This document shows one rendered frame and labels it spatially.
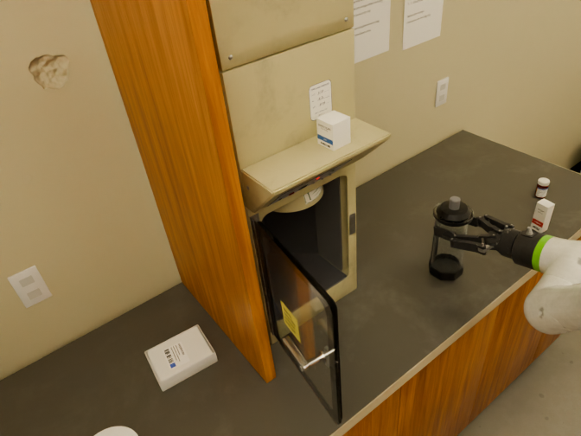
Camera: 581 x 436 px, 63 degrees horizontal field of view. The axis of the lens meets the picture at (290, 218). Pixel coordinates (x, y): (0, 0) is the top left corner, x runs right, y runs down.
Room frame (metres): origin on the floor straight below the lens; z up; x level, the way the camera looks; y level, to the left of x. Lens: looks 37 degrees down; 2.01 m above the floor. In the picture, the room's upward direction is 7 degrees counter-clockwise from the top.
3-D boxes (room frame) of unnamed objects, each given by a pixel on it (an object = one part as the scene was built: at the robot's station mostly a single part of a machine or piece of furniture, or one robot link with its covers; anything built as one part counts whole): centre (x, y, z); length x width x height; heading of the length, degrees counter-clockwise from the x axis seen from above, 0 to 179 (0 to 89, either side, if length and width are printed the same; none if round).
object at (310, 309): (0.69, 0.01, 1.19); 0.30 x 0.01 x 0.40; 26
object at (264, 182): (0.87, -0.07, 1.46); 0.32 x 0.11 x 0.10; 123
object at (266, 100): (1.02, 0.03, 1.33); 0.32 x 0.25 x 0.77; 123
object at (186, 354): (0.81, 0.34, 0.96); 0.16 x 0.12 x 0.04; 118
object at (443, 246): (1.04, -0.46, 1.06); 0.11 x 0.11 x 0.21
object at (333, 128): (0.90, -0.11, 1.54); 0.05 x 0.05 x 0.06; 35
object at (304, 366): (0.61, 0.01, 1.20); 0.10 x 0.05 x 0.03; 26
